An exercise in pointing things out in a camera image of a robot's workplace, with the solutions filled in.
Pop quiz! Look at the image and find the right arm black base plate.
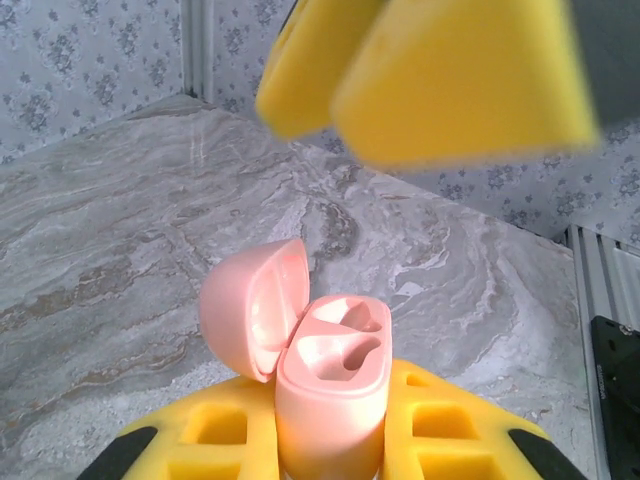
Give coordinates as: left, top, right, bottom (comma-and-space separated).
589, 314, 640, 480

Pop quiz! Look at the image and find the pink earbud charging case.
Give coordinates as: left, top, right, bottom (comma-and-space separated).
198, 237, 392, 480

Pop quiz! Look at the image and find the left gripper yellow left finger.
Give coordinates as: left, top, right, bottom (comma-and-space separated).
77, 374, 281, 480

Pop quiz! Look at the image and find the aluminium corner post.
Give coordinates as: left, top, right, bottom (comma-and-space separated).
180, 0, 216, 104

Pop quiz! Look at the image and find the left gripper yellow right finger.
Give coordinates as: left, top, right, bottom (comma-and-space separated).
382, 357, 589, 480

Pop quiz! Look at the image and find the aluminium mounting rail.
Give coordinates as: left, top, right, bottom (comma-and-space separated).
564, 223, 640, 480

